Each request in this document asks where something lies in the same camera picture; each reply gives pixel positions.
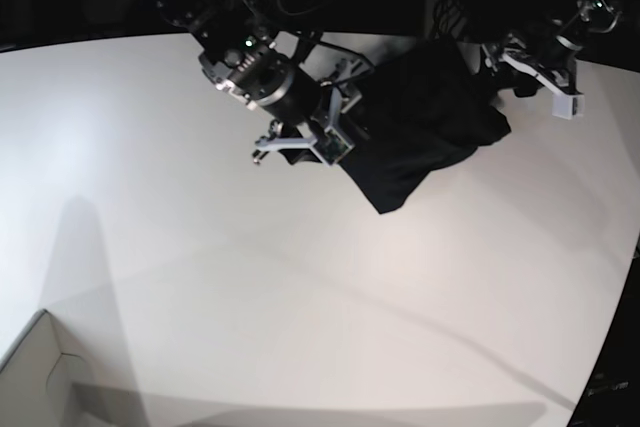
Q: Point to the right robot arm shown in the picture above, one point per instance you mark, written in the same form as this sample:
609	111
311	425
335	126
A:
239	56

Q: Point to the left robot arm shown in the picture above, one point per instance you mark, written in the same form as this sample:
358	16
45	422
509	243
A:
541	20

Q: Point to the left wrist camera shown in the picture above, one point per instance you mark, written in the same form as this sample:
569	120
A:
568	107

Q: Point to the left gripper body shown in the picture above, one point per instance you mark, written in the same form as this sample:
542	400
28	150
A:
551	64

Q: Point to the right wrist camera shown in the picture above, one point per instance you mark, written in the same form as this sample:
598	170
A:
332	146

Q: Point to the black t-shirt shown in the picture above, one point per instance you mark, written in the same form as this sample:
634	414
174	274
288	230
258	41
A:
420	112

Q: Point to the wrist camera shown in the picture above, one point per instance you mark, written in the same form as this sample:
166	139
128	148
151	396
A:
332	146
568	107

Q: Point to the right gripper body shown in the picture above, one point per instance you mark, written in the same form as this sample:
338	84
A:
303	108

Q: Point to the white cardboard box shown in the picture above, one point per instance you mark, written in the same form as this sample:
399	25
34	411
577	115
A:
43	385

